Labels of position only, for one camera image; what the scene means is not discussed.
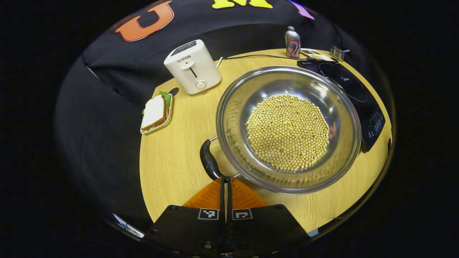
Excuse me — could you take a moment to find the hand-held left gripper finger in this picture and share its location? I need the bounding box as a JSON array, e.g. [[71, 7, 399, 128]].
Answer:
[[227, 177, 311, 257], [143, 177, 227, 257]]

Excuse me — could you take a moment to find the pile of yellow soybeans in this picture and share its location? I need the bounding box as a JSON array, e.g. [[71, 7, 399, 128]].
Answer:
[[246, 94, 330, 172]]

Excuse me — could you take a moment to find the stainless steel pot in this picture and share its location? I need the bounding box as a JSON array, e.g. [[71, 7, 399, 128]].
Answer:
[[200, 66, 362, 195]]

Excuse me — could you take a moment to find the black induction cooktop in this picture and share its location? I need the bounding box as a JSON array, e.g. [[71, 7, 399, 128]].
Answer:
[[297, 59, 386, 154]]

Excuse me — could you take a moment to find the small cream plate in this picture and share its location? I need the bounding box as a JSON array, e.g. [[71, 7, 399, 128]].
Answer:
[[140, 94, 174, 135]]

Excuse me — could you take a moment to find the sandwich with lettuce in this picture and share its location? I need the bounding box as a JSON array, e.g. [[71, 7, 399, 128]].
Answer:
[[141, 91, 172, 131]]

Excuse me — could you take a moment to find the white toaster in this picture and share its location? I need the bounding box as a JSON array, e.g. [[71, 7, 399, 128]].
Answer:
[[164, 39, 222, 95]]

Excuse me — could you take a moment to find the silver drink bottle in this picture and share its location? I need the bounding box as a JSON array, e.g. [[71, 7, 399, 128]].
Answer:
[[284, 26, 301, 59]]

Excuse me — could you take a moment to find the black power cable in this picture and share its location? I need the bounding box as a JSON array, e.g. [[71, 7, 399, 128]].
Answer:
[[223, 53, 316, 61]]

